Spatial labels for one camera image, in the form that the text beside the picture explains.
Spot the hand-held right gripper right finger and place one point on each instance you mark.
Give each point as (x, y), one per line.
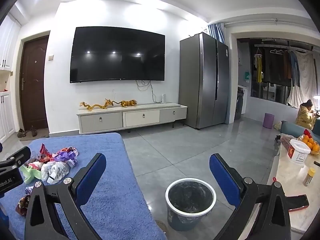
(225, 180)

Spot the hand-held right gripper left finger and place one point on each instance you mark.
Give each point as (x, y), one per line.
(91, 177)

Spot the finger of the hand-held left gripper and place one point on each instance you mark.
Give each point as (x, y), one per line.
(17, 156)

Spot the light green wrapper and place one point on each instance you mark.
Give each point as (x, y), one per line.
(26, 173)

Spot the pink and white wrapper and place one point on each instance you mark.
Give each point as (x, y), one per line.
(36, 166)

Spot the small lilac wrapper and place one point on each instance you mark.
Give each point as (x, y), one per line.
(29, 190)

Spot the dark red patterned wrapper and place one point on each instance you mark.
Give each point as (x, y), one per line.
(23, 203)

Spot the red snack wrapper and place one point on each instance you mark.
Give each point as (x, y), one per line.
(45, 153)

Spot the purple wrapper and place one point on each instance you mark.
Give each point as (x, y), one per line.
(66, 155)

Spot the grey bin with white rim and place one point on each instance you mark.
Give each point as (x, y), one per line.
(180, 220)

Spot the brown shoe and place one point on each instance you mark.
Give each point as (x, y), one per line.
(21, 133)
(34, 131)

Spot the blue fleece blanket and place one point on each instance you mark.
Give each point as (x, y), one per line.
(120, 180)

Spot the grey door mat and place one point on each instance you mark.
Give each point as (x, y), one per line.
(42, 135)

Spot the black bin liner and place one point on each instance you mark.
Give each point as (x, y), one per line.
(190, 195)

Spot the white floor cupboard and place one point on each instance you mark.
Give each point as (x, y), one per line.
(7, 117)

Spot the marble table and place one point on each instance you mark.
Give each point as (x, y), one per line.
(285, 175)

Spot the long golden dragon figurine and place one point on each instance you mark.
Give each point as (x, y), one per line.
(91, 106)

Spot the purple stool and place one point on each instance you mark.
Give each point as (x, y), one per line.
(268, 120)

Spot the clear snack bag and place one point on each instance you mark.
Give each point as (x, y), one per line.
(287, 139)

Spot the pale yellow bag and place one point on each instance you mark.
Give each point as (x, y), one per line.
(277, 125)

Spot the phone in red case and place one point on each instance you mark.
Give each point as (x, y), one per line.
(297, 202)

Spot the white and grey tv cabinet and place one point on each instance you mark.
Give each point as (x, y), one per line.
(140, 117)

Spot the white basket with red label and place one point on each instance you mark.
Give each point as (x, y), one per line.
(297, 152)

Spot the brown entrance door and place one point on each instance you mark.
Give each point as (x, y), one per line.
(33, 80)

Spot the golden tiger figurine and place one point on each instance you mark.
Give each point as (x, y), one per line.
(128, 103)

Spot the blue-grey sofa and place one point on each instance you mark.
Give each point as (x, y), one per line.
(291, 128)

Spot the bottle with yellow cap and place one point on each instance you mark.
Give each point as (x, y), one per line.
(308, 177)

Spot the pile of oranges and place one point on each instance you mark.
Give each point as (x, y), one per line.
(311, 143)

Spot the white router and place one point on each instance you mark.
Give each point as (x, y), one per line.
(163, 98)

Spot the grey double-door fridge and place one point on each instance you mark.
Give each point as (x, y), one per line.
(200, 80)

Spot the yellow hanging garment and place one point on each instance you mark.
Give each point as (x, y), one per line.
(259, 68)

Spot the dark hanging clothes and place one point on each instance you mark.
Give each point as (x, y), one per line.
(277, 66)

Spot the large black television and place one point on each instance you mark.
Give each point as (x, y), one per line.
(117, 55)

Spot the white hanging sheet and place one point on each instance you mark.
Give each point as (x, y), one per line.
(303, 80)

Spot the blue denim hanging garment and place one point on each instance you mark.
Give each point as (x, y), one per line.
(295, 68)

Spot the ceiling drying rack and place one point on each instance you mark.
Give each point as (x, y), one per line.
(285, 47)

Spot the blue curtain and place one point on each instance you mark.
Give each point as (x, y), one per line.
(217, 31)

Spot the beige light switch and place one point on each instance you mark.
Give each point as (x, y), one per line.
(51, 57)

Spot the teal wall dispenser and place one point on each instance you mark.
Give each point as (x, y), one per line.
(247, 76)

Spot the white wall cupboard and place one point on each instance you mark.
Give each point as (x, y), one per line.
(8, 45)

